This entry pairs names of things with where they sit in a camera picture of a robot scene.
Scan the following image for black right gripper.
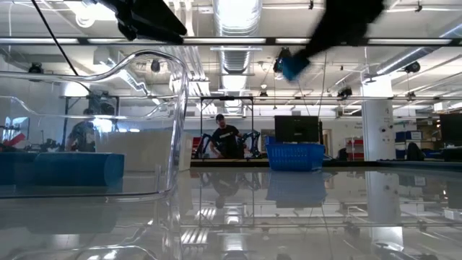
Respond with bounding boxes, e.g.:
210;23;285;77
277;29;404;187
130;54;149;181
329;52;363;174
292;0;385;65

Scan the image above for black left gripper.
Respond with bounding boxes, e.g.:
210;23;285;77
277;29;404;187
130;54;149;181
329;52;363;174
99;0;188;45

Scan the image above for small blue foam block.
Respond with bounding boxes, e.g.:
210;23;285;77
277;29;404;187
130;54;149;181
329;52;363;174
281;55;312;82

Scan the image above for blue foam cylinder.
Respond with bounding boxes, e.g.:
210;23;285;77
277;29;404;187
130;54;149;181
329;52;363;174
13;152;126;188

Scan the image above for black monitor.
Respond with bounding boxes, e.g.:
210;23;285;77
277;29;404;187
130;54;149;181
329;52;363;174
274;115;323;144

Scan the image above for white pillar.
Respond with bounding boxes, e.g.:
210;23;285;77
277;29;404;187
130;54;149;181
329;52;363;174
361;76;396;162

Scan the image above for red background shelf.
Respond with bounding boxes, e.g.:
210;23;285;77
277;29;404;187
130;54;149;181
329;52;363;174
345;136;364;160

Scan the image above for blue plastic basket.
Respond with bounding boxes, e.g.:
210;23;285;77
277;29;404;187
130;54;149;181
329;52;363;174
266;142;326;172

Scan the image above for person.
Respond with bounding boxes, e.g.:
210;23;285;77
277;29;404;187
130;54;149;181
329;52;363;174
208;113;247;159
66;108;97;153

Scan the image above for blue storage bins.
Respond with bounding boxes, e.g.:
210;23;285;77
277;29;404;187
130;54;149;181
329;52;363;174
395;130;423;142

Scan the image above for clear plastic bin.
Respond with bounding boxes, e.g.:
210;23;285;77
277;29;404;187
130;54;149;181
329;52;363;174
0;49;189;203

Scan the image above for dark background monitor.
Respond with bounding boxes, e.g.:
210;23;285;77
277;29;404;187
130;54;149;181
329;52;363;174
439;113;462;146

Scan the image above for black overhead camera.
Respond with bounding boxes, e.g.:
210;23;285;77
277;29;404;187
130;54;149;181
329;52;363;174
272;46;292;73

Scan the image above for thin hanging cable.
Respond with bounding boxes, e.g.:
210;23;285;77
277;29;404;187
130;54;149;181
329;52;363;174
316;45;328;117

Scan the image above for overhead frame bar with lights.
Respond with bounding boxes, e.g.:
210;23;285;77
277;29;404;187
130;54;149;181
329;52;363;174
0;35;462;46

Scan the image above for silver ventilation duct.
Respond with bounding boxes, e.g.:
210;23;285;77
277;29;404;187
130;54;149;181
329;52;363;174
212;0;263;75

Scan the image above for black background rig frame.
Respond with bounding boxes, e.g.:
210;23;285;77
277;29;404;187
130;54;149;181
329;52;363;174
199;95;255;160

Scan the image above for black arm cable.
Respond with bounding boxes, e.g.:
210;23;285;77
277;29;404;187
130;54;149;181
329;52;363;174
30;0;92;93

